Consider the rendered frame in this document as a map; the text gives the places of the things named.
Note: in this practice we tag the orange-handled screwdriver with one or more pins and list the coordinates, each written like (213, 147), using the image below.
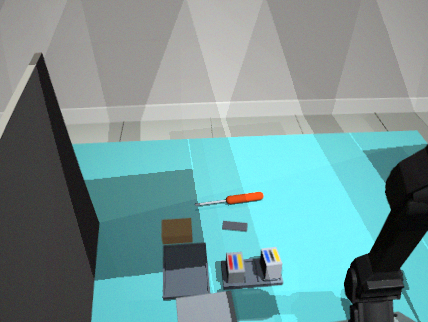
(241, 198)

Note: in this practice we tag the grey flat bar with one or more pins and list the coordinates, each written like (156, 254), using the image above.
(235, 226)

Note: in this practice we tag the black flat panel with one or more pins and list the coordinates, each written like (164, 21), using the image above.
(48, 225)

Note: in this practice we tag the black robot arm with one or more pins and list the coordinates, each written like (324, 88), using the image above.
(375, 279)

